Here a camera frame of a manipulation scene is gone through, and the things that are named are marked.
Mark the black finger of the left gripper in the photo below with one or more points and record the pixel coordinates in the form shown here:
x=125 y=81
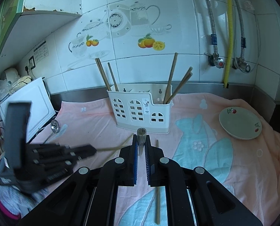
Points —
x=77 y=153

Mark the white oval dish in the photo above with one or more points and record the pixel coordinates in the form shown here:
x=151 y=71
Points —
x=240 y=123

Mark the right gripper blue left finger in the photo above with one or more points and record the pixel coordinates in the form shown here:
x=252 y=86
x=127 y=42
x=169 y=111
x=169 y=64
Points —
x=128 y=174

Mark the cream plastic utensil holder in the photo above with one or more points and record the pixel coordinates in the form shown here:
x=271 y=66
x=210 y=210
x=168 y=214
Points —
x=141 y=106

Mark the steel slotted ladle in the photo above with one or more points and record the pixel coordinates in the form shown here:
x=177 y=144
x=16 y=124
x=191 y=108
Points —
x=55 y=128

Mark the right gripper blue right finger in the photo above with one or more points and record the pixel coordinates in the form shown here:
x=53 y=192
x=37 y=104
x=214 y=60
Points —
x=154 y=170

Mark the steel water valve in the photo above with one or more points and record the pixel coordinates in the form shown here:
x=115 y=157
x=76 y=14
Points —
x=240 y=64
x=215 y=61

